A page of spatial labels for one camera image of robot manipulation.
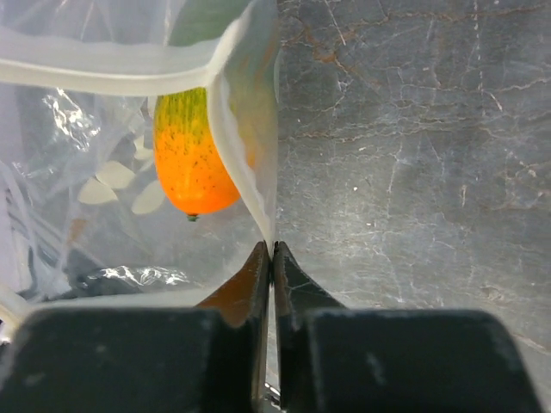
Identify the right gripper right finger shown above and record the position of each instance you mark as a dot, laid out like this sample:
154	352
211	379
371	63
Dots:
335	359

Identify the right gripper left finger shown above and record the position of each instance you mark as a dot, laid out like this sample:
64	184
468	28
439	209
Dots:
145	353

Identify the clear zip top bag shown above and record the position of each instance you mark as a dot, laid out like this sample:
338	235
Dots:
83	213

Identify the green orange mango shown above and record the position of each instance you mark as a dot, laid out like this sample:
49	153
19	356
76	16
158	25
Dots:
188	164

